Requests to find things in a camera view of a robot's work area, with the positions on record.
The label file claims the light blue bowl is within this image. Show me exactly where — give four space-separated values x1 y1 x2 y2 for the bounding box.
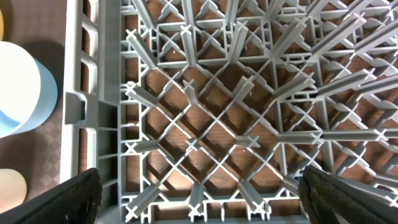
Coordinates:
1 41 58 138

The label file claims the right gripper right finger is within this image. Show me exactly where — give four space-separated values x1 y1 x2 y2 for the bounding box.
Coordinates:
298 166 397 223

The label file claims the white green cup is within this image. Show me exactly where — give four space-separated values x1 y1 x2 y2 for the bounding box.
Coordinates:
0 169 27 213

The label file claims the yellow round plate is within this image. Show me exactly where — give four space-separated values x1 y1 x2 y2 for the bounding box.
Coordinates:
0 10 4 41

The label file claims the grey plastic dishwasher rack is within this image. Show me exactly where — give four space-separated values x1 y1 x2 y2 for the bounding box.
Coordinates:
60 0 397 223

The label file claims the dark brown serving tray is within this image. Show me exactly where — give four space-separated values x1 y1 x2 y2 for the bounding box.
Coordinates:
0 0 68 203

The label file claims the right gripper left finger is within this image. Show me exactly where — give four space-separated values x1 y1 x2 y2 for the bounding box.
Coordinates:
1 168 103 224

